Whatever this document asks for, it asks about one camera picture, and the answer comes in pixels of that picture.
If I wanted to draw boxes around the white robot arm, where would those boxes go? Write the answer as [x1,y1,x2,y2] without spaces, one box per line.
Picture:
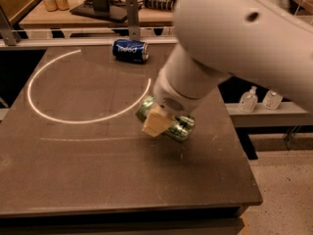
[143,0,313,137]

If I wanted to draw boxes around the metal guard rail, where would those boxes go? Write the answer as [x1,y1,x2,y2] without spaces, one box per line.
[0,0,178,50]

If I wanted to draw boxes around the clear plastic bottle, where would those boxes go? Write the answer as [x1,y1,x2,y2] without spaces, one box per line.
[262,90,283,110]

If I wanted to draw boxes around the black power strip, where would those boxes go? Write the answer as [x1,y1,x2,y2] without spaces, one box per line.
[144,0,175,11]

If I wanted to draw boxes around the grey side shelf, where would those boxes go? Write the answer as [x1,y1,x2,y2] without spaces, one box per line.
[226,102,313,127]

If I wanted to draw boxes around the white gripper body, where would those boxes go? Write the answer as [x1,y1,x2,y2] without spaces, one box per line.
[153,70,201,116]

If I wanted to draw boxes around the blue Pepsi can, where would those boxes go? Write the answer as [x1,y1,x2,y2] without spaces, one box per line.
[112,39,149,63]

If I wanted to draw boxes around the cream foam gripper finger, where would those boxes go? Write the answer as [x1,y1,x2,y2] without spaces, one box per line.
[142,104,173,137]

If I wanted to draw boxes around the wooden back desk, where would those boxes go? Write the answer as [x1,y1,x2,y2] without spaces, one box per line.
[19,0,175,29]

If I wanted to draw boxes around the green soda can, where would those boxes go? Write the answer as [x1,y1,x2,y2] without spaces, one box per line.
[136,95,196,143]

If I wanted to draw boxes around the clear sanitizer pump bottle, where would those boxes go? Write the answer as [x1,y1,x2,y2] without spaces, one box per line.
[239,86,258,113]

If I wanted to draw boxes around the black monitor stand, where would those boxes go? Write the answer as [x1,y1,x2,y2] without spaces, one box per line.
[70,0,127,23]

